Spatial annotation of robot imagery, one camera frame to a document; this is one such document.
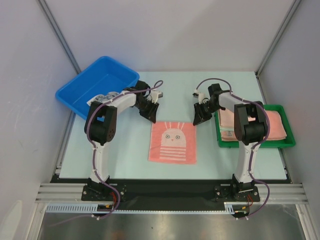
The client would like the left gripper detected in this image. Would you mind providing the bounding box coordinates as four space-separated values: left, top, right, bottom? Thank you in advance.
134 98 159 123

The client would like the patterned towel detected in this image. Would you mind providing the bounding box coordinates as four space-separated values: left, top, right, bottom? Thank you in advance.
86 91 119 106

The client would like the light pink embroidered towel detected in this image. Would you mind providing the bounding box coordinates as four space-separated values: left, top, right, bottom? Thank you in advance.
218 109 234 128

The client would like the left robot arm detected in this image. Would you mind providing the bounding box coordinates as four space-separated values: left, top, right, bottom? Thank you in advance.
84 80 164 200

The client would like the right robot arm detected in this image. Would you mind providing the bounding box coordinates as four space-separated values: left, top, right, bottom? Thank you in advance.
193 83 270 201

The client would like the blue plastic bin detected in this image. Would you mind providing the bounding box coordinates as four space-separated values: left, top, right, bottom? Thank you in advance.
55 56 140 120

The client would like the green plastic tray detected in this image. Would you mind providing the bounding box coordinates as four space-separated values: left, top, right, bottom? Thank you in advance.
214 104 296 148

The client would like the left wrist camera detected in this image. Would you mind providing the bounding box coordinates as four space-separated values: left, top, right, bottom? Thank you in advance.
149 90 163 103

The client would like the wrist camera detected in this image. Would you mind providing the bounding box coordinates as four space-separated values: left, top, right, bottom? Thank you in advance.
149 90 163 103
192 89 209 104

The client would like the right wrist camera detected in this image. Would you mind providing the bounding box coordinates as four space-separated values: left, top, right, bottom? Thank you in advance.
192 89 209 104

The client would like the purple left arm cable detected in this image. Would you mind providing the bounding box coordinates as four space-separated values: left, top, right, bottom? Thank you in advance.
49 79 164 227

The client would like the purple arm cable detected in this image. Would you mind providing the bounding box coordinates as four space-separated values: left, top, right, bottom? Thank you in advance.
196 77 272 221
49 79 164 227

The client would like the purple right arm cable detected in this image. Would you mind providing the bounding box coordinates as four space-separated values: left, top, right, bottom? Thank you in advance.
196 77 272 221

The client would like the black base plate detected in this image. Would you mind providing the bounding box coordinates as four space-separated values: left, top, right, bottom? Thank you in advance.
49 174 292 212

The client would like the aluminium frame rail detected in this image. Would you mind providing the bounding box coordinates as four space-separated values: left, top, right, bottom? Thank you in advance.
35 183 309 205

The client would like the white slotted cable duct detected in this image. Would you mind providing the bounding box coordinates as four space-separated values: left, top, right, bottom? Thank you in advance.
46 202 121 213

